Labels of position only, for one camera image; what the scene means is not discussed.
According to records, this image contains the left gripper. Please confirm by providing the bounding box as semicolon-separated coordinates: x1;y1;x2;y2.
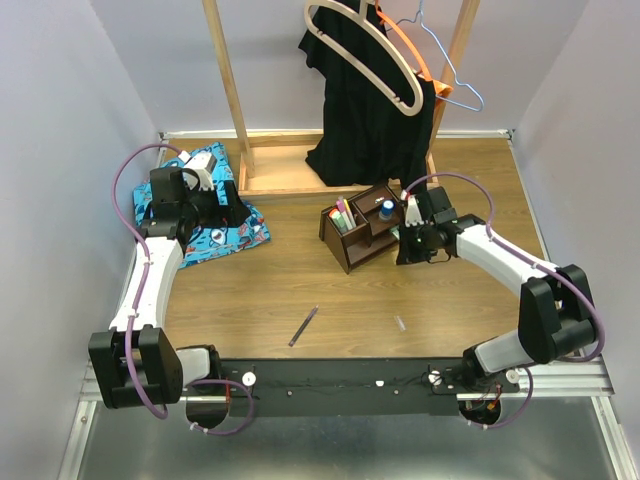
181;179;252;228

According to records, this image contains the blue small bottle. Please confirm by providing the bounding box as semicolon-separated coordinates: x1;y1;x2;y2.
378;199;395;222

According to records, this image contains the yellow white marker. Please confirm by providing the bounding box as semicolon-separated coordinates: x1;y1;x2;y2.
342;198;356;229

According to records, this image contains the mint green highlighter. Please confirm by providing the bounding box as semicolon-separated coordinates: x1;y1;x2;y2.
334;213;350;233

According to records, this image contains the pink red pen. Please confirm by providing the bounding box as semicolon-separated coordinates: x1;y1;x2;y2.
336;198;353;230

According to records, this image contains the purple thin pen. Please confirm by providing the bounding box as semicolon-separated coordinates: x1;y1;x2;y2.
288;305;319;348

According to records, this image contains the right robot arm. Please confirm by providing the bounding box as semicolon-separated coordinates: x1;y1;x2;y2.
396;187;601;392

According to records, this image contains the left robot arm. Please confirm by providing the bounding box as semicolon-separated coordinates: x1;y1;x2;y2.
88;166;250;418

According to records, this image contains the blue shark print cloth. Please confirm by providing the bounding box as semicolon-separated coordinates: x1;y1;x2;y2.
133;142;270;268

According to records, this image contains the brown wooden desk organizer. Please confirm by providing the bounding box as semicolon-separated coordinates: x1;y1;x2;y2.
319;184;403;274

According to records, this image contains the small clear tube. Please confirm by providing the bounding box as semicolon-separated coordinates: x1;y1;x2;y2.
394;315;406;332

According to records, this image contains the orange plastic hanger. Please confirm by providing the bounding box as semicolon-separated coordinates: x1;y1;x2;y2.
374;1;453;100

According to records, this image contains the beige wooden hanger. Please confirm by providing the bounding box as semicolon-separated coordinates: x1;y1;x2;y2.
300;1;425;117

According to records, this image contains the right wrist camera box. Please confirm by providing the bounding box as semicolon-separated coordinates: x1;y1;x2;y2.
404;194;424;228

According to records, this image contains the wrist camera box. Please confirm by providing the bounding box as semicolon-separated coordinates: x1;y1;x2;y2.
182;151;217;192
404;194;424;228

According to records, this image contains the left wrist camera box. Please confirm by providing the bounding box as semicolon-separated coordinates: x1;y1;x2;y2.
182;151;217;192

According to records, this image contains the wooden clothes rack frame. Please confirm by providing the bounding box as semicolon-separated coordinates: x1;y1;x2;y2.
201;0;481;198

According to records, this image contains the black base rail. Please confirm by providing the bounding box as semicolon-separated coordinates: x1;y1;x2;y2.
189;357;519;417

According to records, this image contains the blue wire hanger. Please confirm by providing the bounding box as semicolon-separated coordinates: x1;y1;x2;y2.
394;1;485;113

